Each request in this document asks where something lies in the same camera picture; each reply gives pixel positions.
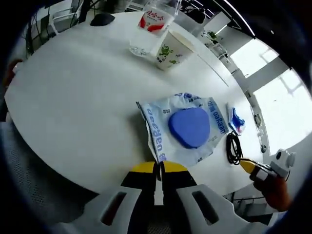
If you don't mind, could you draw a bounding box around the white paper cup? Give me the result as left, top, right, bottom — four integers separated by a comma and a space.
154, 29, 196, 72

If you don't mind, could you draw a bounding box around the white office chair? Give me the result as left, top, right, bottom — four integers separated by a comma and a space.
39, 6, 81, 35

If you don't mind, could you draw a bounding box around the person's right hand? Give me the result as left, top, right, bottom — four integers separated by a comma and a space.
253, 175, 293, 213

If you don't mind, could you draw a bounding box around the clear plastic water bottle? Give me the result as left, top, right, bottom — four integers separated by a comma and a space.
128, 0, 183, 59

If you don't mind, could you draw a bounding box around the green potted plant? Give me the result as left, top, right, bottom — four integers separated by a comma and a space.
205, 30, 219, 45

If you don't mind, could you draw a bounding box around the small white device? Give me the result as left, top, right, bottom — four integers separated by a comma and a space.
253, 113, 264, 128

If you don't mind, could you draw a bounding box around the black cable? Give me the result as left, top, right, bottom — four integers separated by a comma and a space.
225, 131, 245, 166

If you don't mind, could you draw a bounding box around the blue item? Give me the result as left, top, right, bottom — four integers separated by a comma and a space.
135, 92, 230, 168

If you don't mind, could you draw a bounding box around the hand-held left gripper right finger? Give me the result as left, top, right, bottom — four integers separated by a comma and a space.
160, 160, 235, 226

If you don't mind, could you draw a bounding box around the small blue tissue packet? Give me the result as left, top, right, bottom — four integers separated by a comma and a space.
225, 101, 247, 136

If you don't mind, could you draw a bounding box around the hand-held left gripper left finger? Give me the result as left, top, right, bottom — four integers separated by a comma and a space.
97, 160, 157, 231

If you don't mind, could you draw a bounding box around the black computer mouse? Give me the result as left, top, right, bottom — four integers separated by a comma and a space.
89, 12, 116, 27

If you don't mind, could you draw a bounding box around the grey mesh chair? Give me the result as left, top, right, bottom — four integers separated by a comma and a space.
0, 120, 100, 234

